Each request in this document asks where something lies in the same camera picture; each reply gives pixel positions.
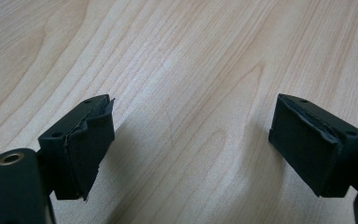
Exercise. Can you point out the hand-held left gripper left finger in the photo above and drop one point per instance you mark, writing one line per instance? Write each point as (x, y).
(80, 146)

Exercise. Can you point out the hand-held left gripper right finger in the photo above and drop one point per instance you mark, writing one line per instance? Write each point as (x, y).
(310, 149)

